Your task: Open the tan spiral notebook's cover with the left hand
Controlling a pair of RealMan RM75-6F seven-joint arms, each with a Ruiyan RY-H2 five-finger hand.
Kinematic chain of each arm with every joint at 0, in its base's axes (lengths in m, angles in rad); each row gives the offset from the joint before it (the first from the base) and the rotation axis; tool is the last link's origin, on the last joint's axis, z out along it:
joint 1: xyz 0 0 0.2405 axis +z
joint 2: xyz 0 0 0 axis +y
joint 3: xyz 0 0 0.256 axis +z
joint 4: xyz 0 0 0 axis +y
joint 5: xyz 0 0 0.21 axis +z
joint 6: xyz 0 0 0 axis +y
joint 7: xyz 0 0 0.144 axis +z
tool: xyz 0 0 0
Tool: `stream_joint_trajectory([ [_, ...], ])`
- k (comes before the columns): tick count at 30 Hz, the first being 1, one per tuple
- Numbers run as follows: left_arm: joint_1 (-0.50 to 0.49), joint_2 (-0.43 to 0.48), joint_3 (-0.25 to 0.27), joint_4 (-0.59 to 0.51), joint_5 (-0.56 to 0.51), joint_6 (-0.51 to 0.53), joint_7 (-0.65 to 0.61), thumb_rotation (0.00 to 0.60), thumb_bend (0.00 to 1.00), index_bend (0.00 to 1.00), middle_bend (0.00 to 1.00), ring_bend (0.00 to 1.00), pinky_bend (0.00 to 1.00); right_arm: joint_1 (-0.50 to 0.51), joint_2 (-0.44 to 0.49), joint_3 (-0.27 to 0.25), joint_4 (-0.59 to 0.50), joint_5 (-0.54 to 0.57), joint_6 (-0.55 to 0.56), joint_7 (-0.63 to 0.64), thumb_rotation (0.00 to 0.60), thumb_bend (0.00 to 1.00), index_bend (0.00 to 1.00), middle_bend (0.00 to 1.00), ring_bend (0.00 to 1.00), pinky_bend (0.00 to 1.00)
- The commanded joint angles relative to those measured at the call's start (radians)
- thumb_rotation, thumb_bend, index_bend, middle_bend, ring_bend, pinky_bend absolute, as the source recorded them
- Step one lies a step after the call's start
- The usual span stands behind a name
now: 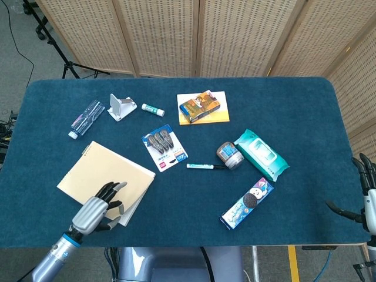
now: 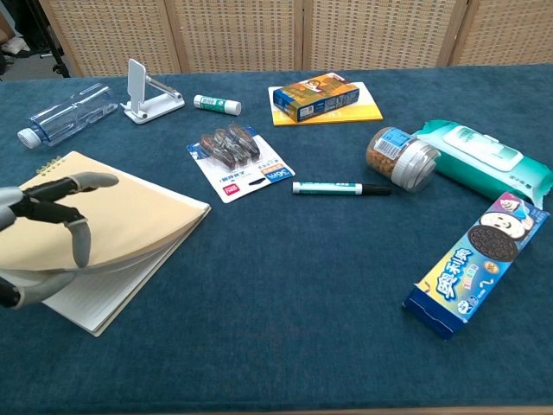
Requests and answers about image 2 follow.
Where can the white green glue stick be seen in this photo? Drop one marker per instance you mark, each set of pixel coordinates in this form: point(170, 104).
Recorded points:
point(216, 104)

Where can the green wet wipes pack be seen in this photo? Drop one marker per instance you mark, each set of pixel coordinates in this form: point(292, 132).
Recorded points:
point(484, 157)

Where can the clear plastic water bottle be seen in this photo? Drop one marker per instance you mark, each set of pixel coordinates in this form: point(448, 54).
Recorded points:
point(69, 114)

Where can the white folding phone stand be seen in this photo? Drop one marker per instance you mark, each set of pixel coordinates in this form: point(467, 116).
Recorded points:
point(147, 97)

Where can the blue Oreo cookie box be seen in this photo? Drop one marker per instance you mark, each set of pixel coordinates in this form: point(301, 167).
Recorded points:
point(479, 268)

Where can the blue table cloth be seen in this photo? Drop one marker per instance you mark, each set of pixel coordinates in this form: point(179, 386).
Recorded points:
point(276, 276)

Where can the blue yellow snack box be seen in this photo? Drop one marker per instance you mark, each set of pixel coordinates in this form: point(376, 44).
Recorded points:
point(315, 97)

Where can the tan spiral notebook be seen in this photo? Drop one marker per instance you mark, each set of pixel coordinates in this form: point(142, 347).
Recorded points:
point(112, 233)

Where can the wicker folding screen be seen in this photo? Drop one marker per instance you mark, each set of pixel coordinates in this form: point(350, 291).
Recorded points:
point(276, 32)

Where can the black tripod stand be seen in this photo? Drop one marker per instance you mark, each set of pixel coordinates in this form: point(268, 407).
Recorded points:
point(47, 39)

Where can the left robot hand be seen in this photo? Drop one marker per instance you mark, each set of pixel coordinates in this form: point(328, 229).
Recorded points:
point(43, 207)

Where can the clear jar of snacks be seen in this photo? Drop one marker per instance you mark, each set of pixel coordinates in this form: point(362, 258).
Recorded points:
point(399, 157)

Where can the correction tape blister pack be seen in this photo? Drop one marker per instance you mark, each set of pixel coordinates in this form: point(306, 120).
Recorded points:
point(237, 164)

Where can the green white marker pen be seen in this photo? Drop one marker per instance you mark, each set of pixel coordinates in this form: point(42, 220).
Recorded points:
point(332, 188)

